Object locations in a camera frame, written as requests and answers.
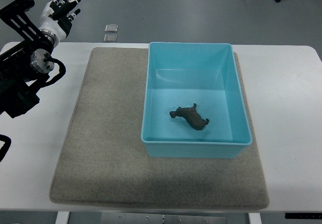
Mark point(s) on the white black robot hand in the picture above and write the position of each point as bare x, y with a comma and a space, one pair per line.
56, 19

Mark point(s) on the brown hippo toy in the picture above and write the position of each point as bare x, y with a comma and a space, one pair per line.
191, 116

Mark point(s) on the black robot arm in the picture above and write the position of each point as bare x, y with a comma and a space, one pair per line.
28, 66

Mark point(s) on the blue plastic box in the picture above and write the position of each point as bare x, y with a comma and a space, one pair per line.
181, 74

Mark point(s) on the upper floor outlet plate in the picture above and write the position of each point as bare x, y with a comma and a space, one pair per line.
111, 28

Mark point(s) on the floor outlet plate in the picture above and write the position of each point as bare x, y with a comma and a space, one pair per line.
110, 37
111, 28

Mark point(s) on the lower floor outlet plate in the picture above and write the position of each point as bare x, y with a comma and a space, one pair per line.
110, 37

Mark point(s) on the beige felt mat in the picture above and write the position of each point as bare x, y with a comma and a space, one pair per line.
104, 162

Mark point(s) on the black table control panel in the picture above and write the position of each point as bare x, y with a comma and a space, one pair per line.
305, 215

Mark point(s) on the metal table frame bracket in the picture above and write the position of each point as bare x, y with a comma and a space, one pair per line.
122, 217

